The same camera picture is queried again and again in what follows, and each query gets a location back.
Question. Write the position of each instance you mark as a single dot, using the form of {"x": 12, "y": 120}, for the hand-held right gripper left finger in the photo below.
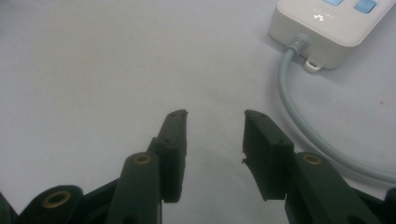
{"x": 170, "y": 155}

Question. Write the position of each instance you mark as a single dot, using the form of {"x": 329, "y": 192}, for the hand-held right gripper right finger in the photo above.
{"x": 267, "y": 155}

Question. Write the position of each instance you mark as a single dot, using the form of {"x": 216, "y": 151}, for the white power strip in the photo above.
{"x": 327, "y": 28}

